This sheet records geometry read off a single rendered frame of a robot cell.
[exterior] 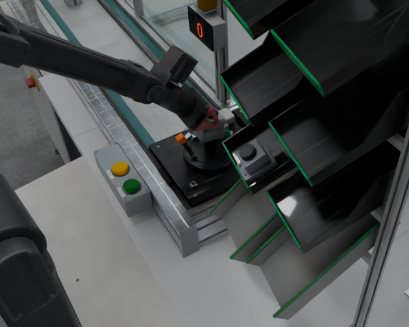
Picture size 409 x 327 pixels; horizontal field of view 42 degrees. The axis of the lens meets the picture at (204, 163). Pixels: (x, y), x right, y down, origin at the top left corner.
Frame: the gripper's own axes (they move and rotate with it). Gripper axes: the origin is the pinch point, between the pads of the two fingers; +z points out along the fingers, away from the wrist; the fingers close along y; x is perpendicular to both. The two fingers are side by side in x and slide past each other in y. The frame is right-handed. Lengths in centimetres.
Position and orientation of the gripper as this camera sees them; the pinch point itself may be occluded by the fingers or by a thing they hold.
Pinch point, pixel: (211, 118)
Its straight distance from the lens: 126.3
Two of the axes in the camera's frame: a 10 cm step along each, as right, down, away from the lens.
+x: -6.1, 7.5, 2.5
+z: 6.3, 2.6, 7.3
